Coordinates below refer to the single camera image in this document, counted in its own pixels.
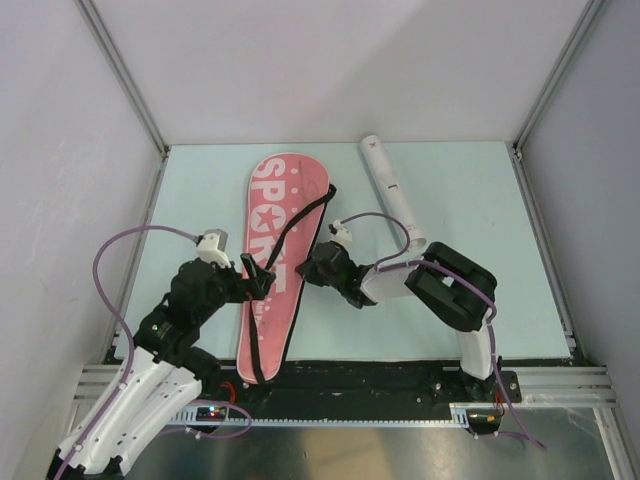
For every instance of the aluminium frame post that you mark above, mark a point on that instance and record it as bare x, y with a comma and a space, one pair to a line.
105, 42
580, 34

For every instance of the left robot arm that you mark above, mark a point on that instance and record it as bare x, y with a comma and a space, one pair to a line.
162, 374

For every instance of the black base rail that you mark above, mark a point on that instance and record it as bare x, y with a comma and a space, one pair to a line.
357, 389

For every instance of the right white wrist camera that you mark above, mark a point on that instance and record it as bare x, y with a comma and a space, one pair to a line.
340, 234

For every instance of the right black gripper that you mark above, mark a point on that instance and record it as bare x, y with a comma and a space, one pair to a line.
308, 269

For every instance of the right aluminium frame post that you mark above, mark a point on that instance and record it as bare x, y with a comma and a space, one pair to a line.
580, 34

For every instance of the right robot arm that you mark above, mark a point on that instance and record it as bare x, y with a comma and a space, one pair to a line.
458, 291

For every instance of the translucent shuttlecock tube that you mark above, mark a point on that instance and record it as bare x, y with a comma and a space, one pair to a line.
390, 190

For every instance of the pink racket cover bag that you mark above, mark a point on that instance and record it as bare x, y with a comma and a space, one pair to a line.
287, 197

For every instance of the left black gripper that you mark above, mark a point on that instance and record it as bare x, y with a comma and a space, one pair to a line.
262, 277

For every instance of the left aluminium frame post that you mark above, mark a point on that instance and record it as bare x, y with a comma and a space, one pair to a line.
105, 42

